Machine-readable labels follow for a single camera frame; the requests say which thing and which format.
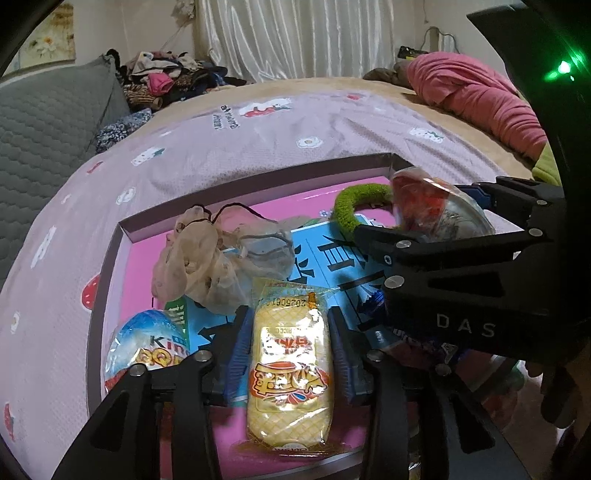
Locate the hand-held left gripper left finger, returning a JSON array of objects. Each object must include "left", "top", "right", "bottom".
[{"left": 51, "top": 307, "right": 252, "bottom": 480}]

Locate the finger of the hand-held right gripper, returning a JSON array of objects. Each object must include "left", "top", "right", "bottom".
[
  {"left": 353, "top": 222, "right": 568, "bottom": 278},
  {"left": 450, "top": 175, "right": 566, "bottom": 232}
]

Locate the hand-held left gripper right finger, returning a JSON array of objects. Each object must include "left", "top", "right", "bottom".
[{"left": 325, "top": 307, "right": 532, "bottom": 480}]

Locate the rice cracker packet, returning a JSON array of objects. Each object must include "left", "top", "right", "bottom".
[{"left": 233, "top": 279, "right": 340, "bottom": 457}]

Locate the blue snack packet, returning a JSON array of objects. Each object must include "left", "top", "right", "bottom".
[{"left": 365, "top": 288, "right": 472, "bottom": 367}]

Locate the egg toy with blue wrapper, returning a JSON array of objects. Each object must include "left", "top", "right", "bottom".
[{"left": 104, "top": 308, "right": 191, "bottom": 393}]

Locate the pink tray box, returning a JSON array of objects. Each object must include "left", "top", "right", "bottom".
[{"left": 85, "top": 152, "right": 532, "bottom": 480}]

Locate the person's right hand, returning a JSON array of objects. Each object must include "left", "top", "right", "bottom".
[{"left": 526, "top": 357, "right": 583, "bottom": 430}]

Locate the green hair scrunchie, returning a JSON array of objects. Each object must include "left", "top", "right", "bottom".
[{"left": 333, "top": 182, "right": 398, "bottom": 241}]

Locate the green cloth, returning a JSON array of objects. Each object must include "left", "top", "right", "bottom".
[{"left": 531, "top": 143, "right": 561, "bottom": 185}]

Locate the pink rolled blanket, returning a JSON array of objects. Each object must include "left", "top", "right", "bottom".
[{"left": 406, "top": 52, "right": 548, "bottom": 162}]

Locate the pink printed bedsheet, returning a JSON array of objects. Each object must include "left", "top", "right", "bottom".
[{"left": 0, "top": 83, "right": 541, "bottom": 480}]

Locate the brown cloth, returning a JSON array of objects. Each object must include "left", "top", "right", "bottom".
[{"left": 362, "top": 65, "right": 411, "bottom": 86}]

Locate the white curtain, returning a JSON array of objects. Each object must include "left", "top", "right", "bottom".
[{"left": 194, "top": 0, "right": 395, "bottom": 84}]

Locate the dark floral cloth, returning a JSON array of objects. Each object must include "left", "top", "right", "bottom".
[{"left": 95, "top": 108, "right": 153, "bottom": 155}]

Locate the pile of clothes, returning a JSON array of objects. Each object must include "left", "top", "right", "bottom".
[{"left": 104, "top": 48, "right": 250, "bottom": 112}]

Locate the grey quilted cushion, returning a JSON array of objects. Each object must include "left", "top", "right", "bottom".
[{"left": 0, "top": 55, "right": 132, "bottom": 287}]

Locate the beige mesh drawstring bag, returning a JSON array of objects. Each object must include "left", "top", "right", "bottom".
[{"left": 152, "top": 205, "right": 250, "bottom": 315}]

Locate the thin black hair tie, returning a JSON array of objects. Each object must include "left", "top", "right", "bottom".
[{"left": 178, "top": 202, "right": 266, "bottom": 232}]

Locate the grey charging cable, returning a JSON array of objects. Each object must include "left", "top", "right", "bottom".
[{"left": 422, "top": 25, "right": 458, "bottom": 54}]

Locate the floral wall picture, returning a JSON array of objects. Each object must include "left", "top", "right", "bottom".
[{"left": 14, "top": 2, "right": 77, "bottom": 70}]

